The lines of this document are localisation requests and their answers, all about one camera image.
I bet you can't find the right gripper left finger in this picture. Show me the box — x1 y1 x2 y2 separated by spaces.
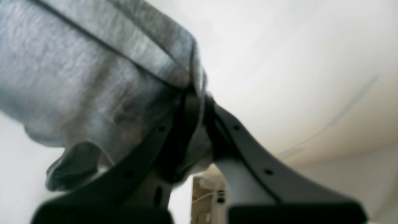
32 88 200 224

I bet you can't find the grey T-shirt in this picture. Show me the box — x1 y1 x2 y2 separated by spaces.
0 0 211 192

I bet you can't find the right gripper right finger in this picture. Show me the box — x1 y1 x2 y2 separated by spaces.
205 95 368 224

